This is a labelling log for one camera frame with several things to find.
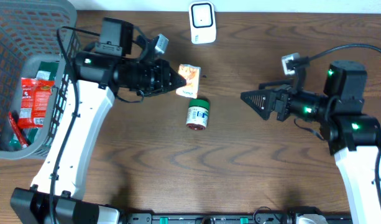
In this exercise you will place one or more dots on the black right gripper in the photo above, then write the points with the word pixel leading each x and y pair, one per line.
pixel 281 95

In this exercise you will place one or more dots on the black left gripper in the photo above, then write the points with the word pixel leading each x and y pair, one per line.
pixel 163 81

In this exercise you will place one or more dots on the small orange carton box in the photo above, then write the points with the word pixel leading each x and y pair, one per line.
pixel 192 76

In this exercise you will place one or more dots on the green lid seasoning jar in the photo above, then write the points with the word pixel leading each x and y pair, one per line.
pixel 198 114

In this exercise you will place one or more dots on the red snack bag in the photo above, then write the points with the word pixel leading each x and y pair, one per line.
pixel 34 102

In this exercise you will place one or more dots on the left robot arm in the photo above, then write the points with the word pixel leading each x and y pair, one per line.
pixel 123 57

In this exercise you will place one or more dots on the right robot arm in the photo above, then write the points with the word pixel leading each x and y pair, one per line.
pixel 354 138

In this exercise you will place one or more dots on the white barcode scanner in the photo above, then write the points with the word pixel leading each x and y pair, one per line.
pixel 202 22

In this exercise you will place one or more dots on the green white flat packet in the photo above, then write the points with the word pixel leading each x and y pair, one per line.
pixel 47 71

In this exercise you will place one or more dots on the grey plastic mesh basket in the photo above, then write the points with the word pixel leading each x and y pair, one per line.
pixel 30 34

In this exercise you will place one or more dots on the small red stick packet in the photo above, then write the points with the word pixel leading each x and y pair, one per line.
pixel 18 140

